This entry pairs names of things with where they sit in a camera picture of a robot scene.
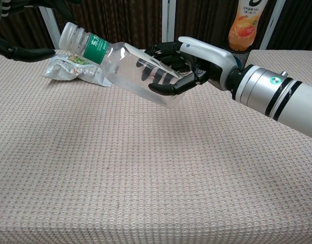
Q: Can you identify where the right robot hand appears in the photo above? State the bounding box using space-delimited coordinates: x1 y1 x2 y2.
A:
144 36 239 97

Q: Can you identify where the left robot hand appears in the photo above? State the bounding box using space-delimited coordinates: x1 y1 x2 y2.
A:
0 0 78 62

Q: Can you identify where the clear plastic water bottle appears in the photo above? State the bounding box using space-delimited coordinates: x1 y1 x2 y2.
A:
78 30 188 109

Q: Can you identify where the orange juice bottle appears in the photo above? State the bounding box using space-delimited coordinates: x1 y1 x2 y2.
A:
228 0 270 51

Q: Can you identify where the black mesh pen holder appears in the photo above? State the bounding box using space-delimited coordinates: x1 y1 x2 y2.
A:
222 42 251 70

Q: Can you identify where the crumpled silver snack bag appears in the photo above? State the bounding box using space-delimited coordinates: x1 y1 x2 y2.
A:
43 53 114 88

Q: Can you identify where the dark brown curtain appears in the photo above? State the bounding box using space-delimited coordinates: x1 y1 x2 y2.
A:
0 0 312 51

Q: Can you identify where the beige woven tablecloth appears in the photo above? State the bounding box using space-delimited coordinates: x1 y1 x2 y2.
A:
0 48 312 244

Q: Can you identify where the white screen frame post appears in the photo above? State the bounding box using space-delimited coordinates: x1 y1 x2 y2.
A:
161 0 177 43
259 0 287 50
38 6 62 50

